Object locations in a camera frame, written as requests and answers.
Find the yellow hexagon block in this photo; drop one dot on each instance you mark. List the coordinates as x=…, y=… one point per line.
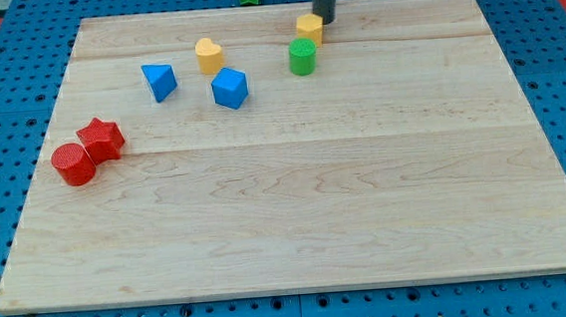
x=310, y=26

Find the blue cube block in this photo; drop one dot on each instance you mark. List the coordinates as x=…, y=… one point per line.
x=229, y=88

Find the green cylinder block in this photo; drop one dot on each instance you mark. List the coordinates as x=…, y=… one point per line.
x=302, y=56

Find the yellow heart block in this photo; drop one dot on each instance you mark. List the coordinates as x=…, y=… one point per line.
x=210, y=57

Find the blue triangular prism block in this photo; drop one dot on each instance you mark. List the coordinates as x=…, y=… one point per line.
x=161, y=80

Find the light wooden board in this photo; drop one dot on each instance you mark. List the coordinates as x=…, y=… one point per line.
x=409, y=157

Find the red star block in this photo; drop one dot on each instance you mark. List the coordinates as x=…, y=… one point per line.
x=102, y=140

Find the red cylinder block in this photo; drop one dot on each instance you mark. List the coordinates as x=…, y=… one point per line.
x=73, y=164

